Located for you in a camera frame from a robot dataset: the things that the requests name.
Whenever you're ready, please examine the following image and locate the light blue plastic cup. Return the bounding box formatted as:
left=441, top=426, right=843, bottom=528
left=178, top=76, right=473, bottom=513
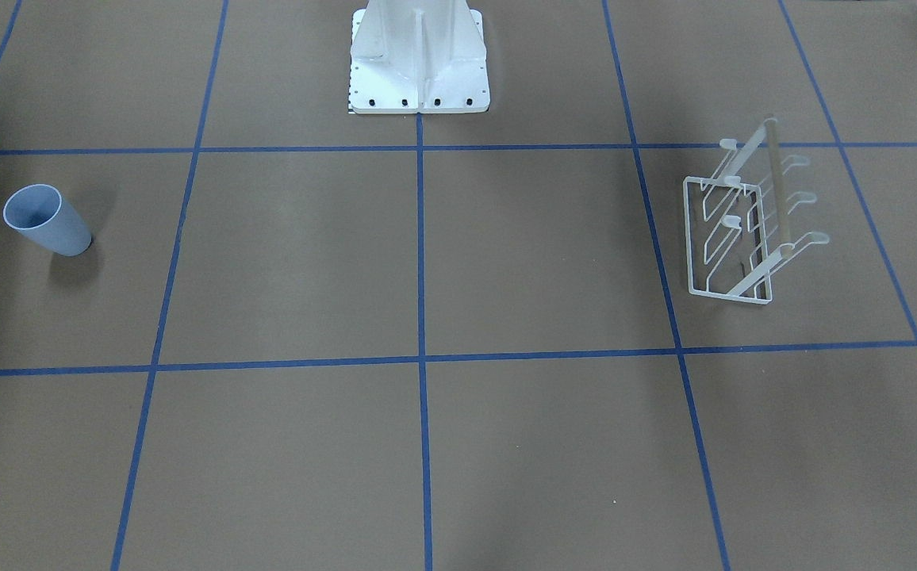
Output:
left=2, top=184, right=93, bottom=257

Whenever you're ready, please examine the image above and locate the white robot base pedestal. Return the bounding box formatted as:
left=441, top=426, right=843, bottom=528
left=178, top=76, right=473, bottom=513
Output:
left=347, top=1, right=491, bottom=115

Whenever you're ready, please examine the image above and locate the white wire cup holder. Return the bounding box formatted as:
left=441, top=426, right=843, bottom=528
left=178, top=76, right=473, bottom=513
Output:
left=682, top=115, right=831, bottom=306

